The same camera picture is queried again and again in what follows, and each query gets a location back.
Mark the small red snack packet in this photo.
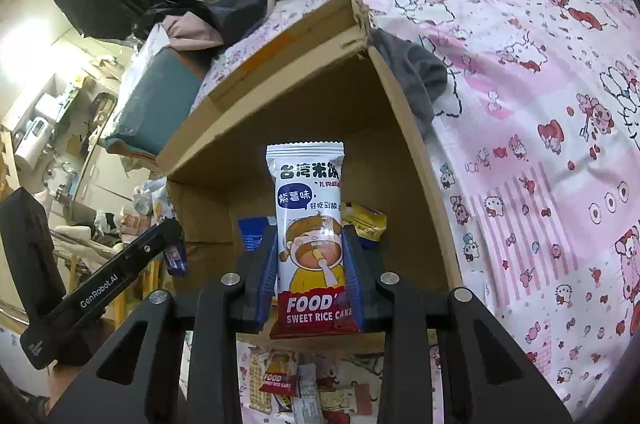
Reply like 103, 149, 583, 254
260, 356, 301, 398

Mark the dark grey cloth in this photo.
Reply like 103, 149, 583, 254
370, 28, 449, 137

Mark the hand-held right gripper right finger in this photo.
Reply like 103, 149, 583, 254
342, 224, 574, 424

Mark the white appliance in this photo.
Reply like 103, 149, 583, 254
12, 116, 57, 173

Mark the pink garment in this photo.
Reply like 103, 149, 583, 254
162, 14, 224, 52

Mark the cracker packet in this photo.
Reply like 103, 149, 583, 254
247, 346, 274, 416

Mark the cardboard box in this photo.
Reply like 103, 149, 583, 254
155, 0, 464, 355

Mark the blue snack packet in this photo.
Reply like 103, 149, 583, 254
237, 217, 278, 267

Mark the pink printed blanket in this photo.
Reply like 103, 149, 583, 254
190, 0, 640, 424

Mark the grey white snack packet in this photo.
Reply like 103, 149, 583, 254
290, 364, 324, 424

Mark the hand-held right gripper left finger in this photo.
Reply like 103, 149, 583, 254
47, 224, 279, 424

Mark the white rice cake snack packet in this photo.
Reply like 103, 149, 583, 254
265, 141, 364, 341

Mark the teal storage box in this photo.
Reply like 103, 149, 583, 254
107, 46, 204, 155

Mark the yellow snack packet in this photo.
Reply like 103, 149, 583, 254
341, 200, 388, 251

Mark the navy cloth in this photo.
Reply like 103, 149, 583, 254
207, 0, 269, 47

